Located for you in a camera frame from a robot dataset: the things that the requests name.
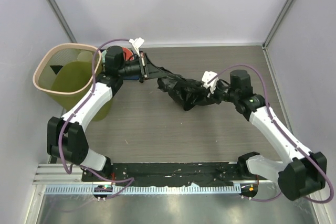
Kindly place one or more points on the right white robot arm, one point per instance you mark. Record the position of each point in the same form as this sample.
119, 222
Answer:
300, 171

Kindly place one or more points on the white slotted cable duct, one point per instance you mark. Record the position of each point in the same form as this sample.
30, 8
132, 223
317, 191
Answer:
96, 189

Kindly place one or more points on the olive green trash bin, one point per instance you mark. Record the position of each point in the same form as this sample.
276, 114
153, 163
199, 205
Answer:
65, 73

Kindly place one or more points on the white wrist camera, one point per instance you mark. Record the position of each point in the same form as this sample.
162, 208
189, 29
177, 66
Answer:
209, 80
136, 44

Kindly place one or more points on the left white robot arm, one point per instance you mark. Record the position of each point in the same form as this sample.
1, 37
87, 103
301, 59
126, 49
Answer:
66, 137

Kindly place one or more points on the black trash bag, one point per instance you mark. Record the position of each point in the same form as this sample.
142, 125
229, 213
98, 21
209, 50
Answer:
187, 93

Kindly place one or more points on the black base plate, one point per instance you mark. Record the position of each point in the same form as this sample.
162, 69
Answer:
207, 174

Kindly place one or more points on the blue tray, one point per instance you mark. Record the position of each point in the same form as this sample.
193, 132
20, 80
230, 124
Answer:
135, 78

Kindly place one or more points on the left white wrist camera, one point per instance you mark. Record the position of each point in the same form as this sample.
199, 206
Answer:
136, 44

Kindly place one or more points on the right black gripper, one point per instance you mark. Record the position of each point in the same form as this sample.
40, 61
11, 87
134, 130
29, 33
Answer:
215, 96

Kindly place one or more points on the red patterned plate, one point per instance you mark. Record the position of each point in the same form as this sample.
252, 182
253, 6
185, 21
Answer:
128, 55

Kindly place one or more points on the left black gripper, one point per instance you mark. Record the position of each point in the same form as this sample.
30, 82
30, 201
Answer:
148, 70

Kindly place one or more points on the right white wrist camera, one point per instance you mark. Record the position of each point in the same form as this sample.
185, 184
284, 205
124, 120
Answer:
209, 80

